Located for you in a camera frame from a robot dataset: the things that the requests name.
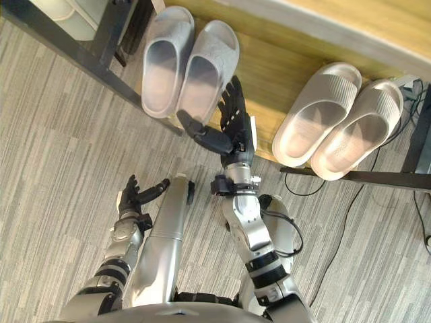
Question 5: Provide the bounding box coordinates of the wooden shoe rack black frame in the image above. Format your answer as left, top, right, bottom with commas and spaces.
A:
0, 0, 431, 193

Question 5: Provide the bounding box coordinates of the black robot wrist cable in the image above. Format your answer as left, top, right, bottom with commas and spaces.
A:
262, 208, 304, 258

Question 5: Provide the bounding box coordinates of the beige ribbed slipper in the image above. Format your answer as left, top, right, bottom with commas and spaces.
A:
309, 79, 404, 181
271, 62, 363, 168

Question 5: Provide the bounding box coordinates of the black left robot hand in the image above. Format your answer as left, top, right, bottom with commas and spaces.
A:
116, 174, 171, 217

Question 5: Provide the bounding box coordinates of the grey-blue slipper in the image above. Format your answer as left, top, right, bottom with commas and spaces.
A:
176, 20, 240, 126
140, 6, 195, 119

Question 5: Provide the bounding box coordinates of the silver robot torso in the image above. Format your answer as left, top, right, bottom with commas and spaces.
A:
43, 301, 270, 323

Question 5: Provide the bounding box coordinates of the black floor cable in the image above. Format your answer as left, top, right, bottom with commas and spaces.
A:
413, 191, 431, 255
284, 168, 366, 302

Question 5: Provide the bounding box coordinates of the white storage box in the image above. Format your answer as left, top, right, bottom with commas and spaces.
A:
28, 0, 102, 42

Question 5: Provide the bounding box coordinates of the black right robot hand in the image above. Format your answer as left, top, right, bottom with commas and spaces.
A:
177, 75, 259, 168

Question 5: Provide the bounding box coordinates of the silver left robot leg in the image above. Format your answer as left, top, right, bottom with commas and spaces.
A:
123, 173, 196, 309

